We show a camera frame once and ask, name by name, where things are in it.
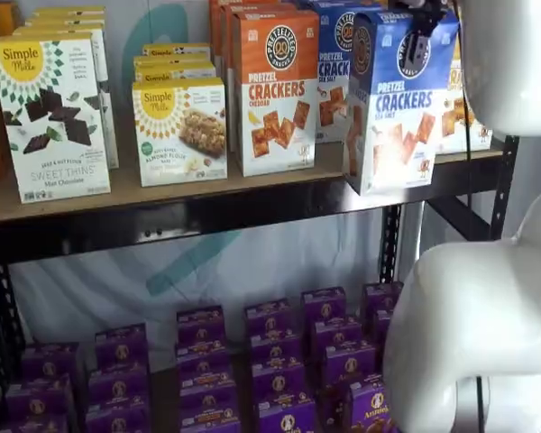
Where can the wooden shelf board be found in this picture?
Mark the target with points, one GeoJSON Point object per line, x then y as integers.
{"type": "Point", "coordinates": [162, 198]}

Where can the blue pretzel crackers box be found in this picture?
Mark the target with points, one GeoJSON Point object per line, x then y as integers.
{"type": "Point", "coordinates": [331, 54]}
{"type": "Point", "coordinates": [401, 126]}

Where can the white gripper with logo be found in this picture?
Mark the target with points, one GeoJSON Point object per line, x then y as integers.
{"type": "Point", "coordinates": [428, 3]}

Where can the Simple Mills sweet thins box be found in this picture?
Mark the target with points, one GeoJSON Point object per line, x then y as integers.
{"type": "Point", "coordinates": [49, 135]}
{"type": "Point", "coordinates": [63, 22]}
{"type": "Point", "coordinates": [67, 11]}
{"type": "Point", "coordinates": [106, 113]}

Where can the purple Annie's snack box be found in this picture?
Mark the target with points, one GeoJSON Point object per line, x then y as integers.
{"type": "Point", "coordinates": [40, 399]}
{"type": "Point", "coordinates": [31, 426]}
{"type": "Point", "coordinates": [121, 345]}
{"type": "Point", "coordinates": [336, 331]}
{"type": "Point", "coordinates": [279, 381]}
{"type": "Point", "coordinates": [205, 381]}
{"type": "Point", "coordinates": [372, 410]}
{"type": "Point", "coordinates": [200, 327]}
{"type": "Point", "coordinates": [347, 363]}
{"type": "Point", "coordinates": [49, 363]}
{"type": "Point", "coordinates": [202, 354]}
{"type": "Point", "coordinates": [209, 410]}
{"type": "Point", "coordinates": [268, 321]}
{"type": "Point", "coordinates": [117, 419]}
{"type": "Point", "coordinates": [381, 300]}
{"type": "Point", "coordinates": [323, 306]}
{"type": "Point", "coordinates": [383, 327]}
{"type": "Point", "coordinates": [286, 419]}
{"type": "Point", "coordinates": [275, 349]}
{"type": "Point", "coordinates": [119, 385]}

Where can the yellow pretzel crackers box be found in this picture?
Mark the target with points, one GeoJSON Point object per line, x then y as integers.
{"type": "Point", "coordinates": [460, 126]}

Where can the Simple Mills almond bars box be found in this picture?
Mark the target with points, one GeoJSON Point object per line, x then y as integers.
{"type": "Point", "coordinates": [180, 135]}
{"type": "Point", "coordinates": [176, 70]}
{"type": "Point", "coordinates": [176, 50]}

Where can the black metal shelving rack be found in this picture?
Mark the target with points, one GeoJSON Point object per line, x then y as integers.
{"type": "Point", "coordinates": [207, 223]}

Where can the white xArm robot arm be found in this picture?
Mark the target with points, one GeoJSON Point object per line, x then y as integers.
{"type": "Point", "coordinates": [478, 293]}

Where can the orange pretzel crackers box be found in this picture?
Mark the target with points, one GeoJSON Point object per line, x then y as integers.
{"type": "Point", "coordinates": [275, 113]}
{"type": "Point", "coordinates": [214, 45]}
{"type": "Point", "coordinates": [227, 67]}

